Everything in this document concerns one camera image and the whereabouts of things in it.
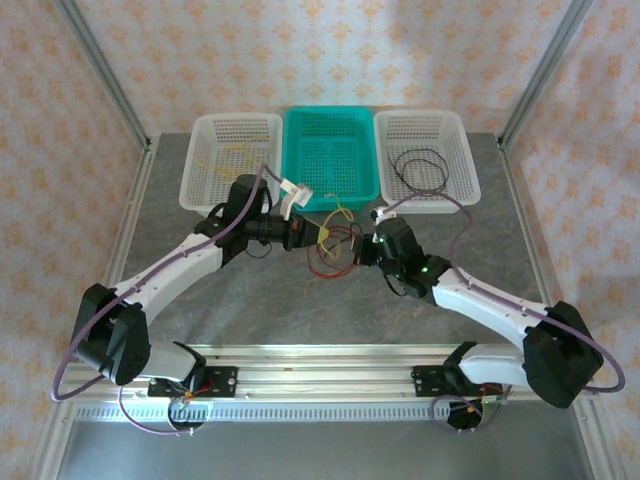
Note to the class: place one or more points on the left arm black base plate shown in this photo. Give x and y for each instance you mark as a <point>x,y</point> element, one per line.
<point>222,382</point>

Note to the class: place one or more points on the aluminium frame post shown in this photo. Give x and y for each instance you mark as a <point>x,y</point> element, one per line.
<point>105,75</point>
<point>550,65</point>

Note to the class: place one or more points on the white perforated plastic basket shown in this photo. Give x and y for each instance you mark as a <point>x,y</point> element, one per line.
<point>460,150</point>
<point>200,150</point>

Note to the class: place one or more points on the green perforated plastic basket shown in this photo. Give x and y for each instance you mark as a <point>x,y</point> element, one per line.
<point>327,165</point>

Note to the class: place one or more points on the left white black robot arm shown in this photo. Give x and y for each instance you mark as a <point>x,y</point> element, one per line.
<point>170,265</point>

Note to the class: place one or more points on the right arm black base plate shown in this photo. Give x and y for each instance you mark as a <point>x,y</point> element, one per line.
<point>425,382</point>

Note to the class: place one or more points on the aluminium table side rail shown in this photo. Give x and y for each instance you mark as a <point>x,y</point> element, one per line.
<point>132,210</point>
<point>535,250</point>

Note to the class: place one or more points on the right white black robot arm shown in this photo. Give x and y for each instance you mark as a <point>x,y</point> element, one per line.
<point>480,310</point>

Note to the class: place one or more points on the aluminium mounting rail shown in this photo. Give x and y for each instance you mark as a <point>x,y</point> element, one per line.
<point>325,375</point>

